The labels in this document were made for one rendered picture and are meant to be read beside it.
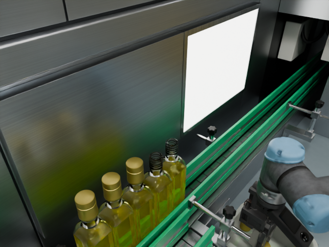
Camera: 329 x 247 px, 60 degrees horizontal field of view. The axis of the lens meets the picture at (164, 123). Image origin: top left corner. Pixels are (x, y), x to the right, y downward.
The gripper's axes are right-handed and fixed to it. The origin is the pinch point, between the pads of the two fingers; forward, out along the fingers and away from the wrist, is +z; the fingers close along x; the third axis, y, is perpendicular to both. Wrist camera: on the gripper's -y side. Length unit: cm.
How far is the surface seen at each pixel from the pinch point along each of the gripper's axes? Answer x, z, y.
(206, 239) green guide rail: 17.6, -15.1, 8.2
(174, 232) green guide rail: 20.4, -13.4, 15.5
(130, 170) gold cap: 27.2, -35.0, 21.0
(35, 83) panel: 35, -51, 35
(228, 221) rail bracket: 11.7, -17.1, 6.5
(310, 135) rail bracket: -52, -6, 7
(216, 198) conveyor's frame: 0.0, -7.0, 16.4
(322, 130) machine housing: -73, 3, 7
